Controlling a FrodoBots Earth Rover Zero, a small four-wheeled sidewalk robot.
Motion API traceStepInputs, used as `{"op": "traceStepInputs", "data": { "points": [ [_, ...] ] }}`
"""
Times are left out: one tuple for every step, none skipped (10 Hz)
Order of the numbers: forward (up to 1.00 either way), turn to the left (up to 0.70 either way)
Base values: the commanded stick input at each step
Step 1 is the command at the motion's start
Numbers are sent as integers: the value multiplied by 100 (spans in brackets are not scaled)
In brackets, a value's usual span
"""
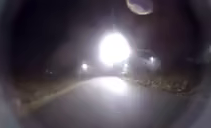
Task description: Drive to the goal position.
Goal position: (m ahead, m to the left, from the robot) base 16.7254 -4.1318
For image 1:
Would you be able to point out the grey asphalt path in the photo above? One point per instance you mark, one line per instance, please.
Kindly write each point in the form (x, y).
(106, 103)

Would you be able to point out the leaf-strewn grass verge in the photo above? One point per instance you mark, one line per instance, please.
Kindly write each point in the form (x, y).
(159, 83)
(43, 89)

